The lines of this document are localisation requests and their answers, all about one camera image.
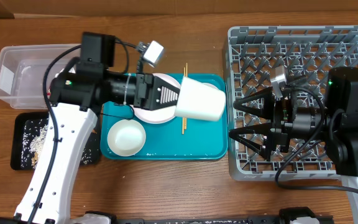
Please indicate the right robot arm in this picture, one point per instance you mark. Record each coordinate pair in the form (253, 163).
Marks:
(295, 112)

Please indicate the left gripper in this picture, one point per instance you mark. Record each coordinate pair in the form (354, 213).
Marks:
(146, 90)

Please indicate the large white plate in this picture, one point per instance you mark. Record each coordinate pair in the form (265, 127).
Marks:
(162, 115)

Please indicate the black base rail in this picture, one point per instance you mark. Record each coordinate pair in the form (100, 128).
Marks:
(301, 215)

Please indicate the clear plastic bin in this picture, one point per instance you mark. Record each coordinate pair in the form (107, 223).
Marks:
(22, 69)

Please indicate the small white plate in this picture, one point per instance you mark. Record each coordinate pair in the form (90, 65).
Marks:
(211, 85)

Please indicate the black waste tray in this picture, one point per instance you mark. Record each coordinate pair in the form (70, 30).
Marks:
(38, 117)

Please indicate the right wooden chopstick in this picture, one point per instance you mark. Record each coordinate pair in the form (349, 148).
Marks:
(185, 75)

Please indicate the peanut shells and rice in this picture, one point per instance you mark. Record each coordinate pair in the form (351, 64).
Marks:
(33, 142)

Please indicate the teal serving tray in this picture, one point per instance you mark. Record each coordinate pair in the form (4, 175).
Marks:
(202, 140)

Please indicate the grey dishwasher rack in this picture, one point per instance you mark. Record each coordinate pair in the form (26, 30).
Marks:
(250, 54)

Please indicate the white cup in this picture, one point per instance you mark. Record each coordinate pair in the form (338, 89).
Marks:
(199, 101)

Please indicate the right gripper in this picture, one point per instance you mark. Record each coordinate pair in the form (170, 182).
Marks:
(280, 129)

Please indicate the white bowl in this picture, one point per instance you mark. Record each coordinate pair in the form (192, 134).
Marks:
(126, 138)

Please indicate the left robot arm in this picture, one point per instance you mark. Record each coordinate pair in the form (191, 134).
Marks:
(48, 197)

